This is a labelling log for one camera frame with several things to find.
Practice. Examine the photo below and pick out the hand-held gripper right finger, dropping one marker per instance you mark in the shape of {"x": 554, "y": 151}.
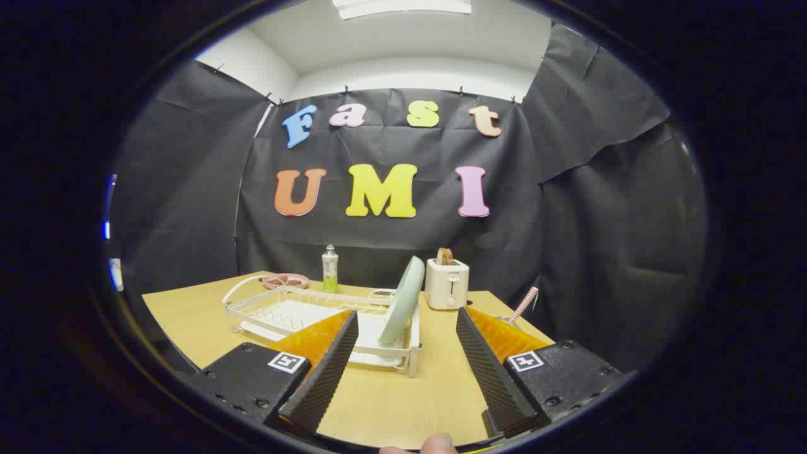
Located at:
{"x": 492, "y": 372}

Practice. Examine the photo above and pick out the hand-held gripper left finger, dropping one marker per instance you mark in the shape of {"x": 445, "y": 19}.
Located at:
{"x": 321, "y": 378}

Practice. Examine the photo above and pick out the light green plate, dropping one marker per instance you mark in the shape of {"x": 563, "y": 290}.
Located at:
{"x": 403, "y": 302}

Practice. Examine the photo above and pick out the pink plate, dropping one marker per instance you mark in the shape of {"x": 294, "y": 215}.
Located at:
{"x": 270, "y": 284}

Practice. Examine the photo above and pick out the white drip tray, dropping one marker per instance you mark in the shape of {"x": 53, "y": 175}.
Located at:
{"x": 296, "y": 312}

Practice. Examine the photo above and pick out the cream toaster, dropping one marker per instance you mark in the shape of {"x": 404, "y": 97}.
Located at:
{"x": 446, "y": 284}

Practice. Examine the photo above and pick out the white divided grain tray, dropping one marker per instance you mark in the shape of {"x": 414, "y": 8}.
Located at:
{"x": 381, "y": 294}

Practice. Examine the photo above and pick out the green liquid bottle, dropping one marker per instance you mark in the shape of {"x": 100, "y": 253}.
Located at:
{"x": 330, "y": 271}

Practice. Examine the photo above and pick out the brown bread slice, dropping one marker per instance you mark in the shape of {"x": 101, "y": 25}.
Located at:
{"x": 444, "y": 256}

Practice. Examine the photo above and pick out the black backdrop cloth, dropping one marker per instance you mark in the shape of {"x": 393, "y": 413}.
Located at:
{"x": 567, "y": 252}

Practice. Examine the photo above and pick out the ceiling light panel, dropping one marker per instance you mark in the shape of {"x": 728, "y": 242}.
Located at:
{"x": 403, "y": 7}

